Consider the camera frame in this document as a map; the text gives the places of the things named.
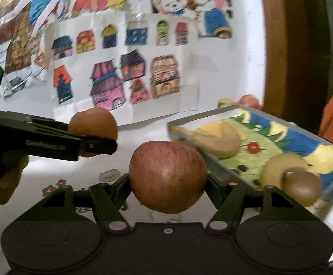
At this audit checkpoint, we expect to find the red apple behind tray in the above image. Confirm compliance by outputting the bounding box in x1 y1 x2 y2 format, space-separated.
236 94 262 110

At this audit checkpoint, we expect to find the green apple behind tray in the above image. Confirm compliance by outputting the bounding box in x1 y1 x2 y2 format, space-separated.
217 98 235 108

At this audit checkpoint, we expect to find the grey fruit tray box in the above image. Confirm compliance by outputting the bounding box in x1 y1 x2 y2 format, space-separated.
168 106 333 220

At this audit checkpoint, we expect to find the brown wooden door frame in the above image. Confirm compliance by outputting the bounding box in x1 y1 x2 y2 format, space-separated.
262 0 330 134

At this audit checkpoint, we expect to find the pink girl with teddy drawing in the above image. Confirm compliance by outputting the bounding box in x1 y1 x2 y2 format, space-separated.
151 0 232 39

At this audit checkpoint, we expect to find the curved yellow banana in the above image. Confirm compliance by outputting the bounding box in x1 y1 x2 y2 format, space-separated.
260 153 309 189

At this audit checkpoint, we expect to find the left hand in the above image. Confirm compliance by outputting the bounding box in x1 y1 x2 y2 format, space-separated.
0 155 29 205

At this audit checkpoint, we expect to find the boy colouring drawing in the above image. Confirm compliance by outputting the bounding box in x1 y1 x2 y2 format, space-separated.
0 0 141 98

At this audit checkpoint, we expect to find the orange-red apple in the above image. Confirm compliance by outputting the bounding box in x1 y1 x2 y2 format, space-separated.
67 107 118 142

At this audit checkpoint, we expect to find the brown kiwi with sticker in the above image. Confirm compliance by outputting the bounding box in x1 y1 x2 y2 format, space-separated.
282 169 322 207

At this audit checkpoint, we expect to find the large red apple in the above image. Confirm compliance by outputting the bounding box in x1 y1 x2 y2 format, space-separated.
129 141 207 215

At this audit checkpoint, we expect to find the houses drawing paper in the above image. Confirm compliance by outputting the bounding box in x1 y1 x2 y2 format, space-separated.
45 12 199 125

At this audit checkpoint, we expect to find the small red cherry tomato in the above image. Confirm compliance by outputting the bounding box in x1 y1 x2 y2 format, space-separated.
247 142 261 155

